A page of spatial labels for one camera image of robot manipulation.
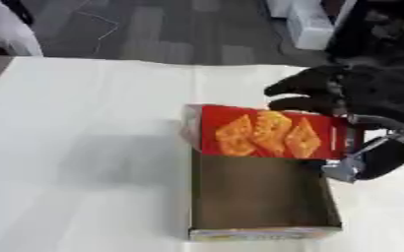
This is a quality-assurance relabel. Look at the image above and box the white foam box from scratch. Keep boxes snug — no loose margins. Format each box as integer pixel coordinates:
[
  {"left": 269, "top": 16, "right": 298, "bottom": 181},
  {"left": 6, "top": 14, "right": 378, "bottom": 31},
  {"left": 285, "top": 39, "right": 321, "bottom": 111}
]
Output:
[{"left": 285, "top": 0, "right": 337, "bottom": 51}]

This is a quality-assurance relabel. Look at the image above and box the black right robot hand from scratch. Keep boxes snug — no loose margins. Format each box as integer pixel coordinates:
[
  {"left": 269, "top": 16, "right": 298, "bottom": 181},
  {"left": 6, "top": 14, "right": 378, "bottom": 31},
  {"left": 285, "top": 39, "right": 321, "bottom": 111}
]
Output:
[{"left": 262, "top": 62, "right": 404, "bottom": 184}]

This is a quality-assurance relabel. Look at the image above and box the small white box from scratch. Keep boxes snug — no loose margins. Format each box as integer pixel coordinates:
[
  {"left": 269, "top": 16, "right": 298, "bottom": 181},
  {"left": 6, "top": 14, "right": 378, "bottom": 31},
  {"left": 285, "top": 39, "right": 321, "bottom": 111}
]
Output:
[{"left": 265, "top": 0, "right": 294, "bottom": 19}]

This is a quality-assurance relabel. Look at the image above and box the red cracker box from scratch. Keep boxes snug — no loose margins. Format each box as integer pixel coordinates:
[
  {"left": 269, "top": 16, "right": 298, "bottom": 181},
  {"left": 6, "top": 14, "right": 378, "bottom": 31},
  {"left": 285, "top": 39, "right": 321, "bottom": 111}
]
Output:
[{"left": 181, "top": 103, "right": 365, "bottom": 161}]

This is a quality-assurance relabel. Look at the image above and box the open cardboard box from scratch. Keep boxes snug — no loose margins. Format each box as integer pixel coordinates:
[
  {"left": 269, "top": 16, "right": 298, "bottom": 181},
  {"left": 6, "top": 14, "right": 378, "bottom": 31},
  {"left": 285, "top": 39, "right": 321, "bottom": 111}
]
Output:
[{"left": 184, "top": 104, "right": 346, "bottom": 242}]

